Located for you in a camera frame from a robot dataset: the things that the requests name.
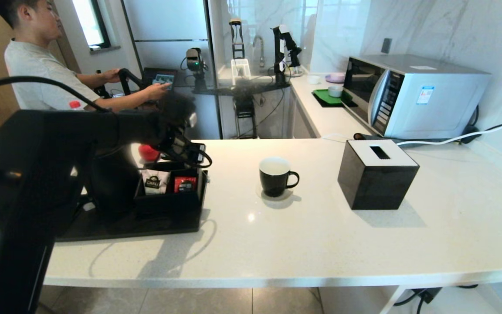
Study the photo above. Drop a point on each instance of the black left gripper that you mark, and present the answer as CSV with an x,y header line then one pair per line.
x,y
170,137

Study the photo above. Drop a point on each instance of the black electric kettle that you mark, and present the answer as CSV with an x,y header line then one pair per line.
x,y
116,187

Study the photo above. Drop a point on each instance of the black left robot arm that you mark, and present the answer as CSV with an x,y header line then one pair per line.
x,y
24,174

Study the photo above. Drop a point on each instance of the white tea bag packet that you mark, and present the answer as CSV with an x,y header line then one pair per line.
x,y
155,183

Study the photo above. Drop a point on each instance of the red coffee sachet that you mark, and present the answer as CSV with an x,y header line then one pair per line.
x,y
185,185

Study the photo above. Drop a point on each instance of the red tomato shaped ornament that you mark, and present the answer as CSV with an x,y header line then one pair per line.
x,y
147,153

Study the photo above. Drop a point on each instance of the black compartment sachet box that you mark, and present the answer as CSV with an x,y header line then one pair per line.
x,y
168,203

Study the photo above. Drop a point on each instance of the black serving tray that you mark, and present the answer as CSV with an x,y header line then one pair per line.
x,y
159,226

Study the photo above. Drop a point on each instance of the round clear coaster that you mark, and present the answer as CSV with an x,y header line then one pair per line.
x,y
259,194

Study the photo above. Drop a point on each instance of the black laptop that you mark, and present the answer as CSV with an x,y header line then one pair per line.
x,y
164,79

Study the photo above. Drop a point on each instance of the black mug white inside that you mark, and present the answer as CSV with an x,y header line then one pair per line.
x,y
273,183

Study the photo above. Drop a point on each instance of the white base cabinet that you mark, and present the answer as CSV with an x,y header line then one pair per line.
x,y
303,126

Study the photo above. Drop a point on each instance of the chrome kitchen faucet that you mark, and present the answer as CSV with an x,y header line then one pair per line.
x,y
261,52

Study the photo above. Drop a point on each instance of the clear water bottle red cap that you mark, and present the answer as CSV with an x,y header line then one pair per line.
x,y
75,104

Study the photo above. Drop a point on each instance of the small white bowl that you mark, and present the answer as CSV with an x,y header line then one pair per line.
x,y
314,80

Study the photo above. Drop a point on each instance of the green tray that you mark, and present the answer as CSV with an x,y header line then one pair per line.
x,y
325,98

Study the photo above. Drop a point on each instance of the small grey bowl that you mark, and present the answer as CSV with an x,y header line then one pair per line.
x,y
335,91

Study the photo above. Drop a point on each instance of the purple plate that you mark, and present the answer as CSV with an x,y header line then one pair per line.
x,y
336,78

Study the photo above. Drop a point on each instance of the black framed window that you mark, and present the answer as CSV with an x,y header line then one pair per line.
x,y
86,22

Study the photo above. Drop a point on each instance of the man in grey t-shirt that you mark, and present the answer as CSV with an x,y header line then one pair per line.
x,y
37,74

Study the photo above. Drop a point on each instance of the black tissue box white top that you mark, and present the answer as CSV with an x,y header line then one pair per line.
x,y
373,183

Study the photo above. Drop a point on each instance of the silver microwave oven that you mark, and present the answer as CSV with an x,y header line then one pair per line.
x,y
429,109

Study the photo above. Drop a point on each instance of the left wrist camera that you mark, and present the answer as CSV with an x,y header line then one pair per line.
x,y
181,111

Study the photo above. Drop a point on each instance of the black clamp frame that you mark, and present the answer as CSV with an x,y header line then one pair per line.
x,y
233,43

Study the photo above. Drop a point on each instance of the dark wall socket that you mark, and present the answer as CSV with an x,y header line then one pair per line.
x,y
386,46

